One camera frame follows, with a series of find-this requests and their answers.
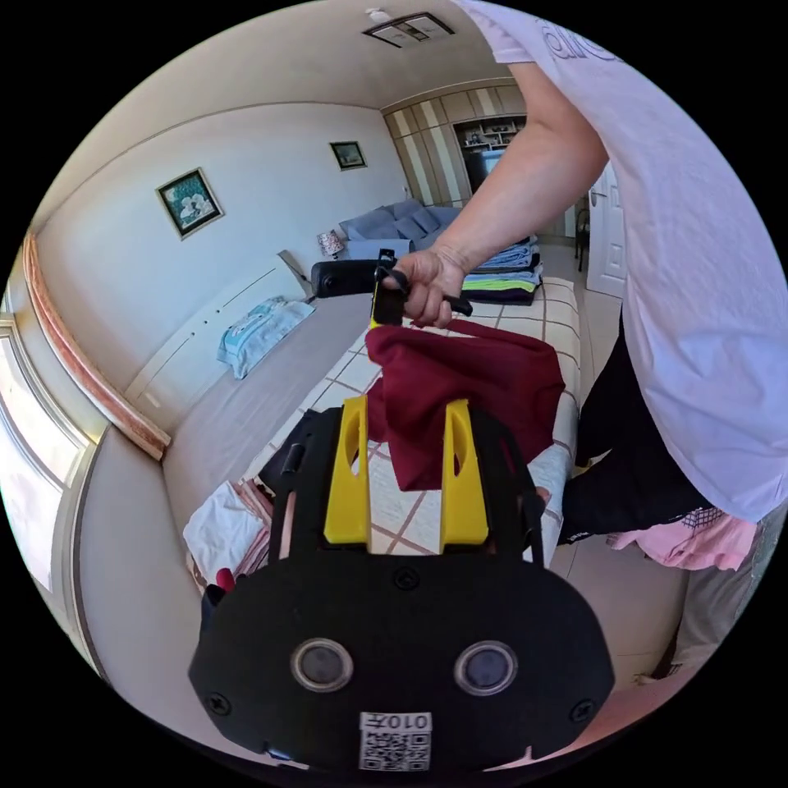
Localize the bed with checked sheet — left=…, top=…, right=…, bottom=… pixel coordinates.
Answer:
left=122, top=249, right=583, bottom=583

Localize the striped cupboard with shelf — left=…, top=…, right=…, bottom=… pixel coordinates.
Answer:
left=380, top=85, right=529, bottom=209

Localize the window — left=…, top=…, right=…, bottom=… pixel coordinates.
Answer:
left=0, top=289, right=99, bottom=595

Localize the blue sofa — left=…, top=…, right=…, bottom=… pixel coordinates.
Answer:
left=338, top=198, right=464, bottom=259

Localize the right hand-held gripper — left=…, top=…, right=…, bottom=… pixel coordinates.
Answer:
left=369, top=248, right=474, bottom=331

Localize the large framed picture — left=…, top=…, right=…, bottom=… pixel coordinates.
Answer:
left=154, top=166, right=225, bottom=242

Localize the person's right forearm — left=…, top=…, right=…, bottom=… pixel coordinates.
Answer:
left=429, top=58, right=612, bottom=273

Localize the person's body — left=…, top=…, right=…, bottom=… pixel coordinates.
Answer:
left=452, top=0, right=788, bottom=685

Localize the white door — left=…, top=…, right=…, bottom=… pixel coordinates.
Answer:
left=584, top=158, right=628, bottom=300

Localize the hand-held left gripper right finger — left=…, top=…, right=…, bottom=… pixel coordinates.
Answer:
left=440, top=398, right=491, bottom=546

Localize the pile of clothes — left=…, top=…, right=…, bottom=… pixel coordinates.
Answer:
left=182, top=477, right=278, bottom=602
left=461, top=233, right=545, bottom=307

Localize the person's right hand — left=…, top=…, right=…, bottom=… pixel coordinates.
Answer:
left=386, top=245, right=470, bottom=331

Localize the light blue printed pillow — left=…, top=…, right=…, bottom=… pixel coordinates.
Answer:
left=215, top=295, right=316, bottom=380

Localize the ceiling lamp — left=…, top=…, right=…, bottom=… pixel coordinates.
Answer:
left=361, top=7, right=456, bottom=50

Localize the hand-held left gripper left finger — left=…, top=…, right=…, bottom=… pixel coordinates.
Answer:
left=323, top=396, right=373, bottom=546

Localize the small framed picture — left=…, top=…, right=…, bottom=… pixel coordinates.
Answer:
left=329, top=140, right=369, bottom=172

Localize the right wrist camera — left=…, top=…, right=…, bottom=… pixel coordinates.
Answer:
left=309, top=259, right=384, bottom=301

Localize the maroon cardigan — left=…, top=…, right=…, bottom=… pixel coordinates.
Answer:
left=364, top=318, right=567, bottom=493

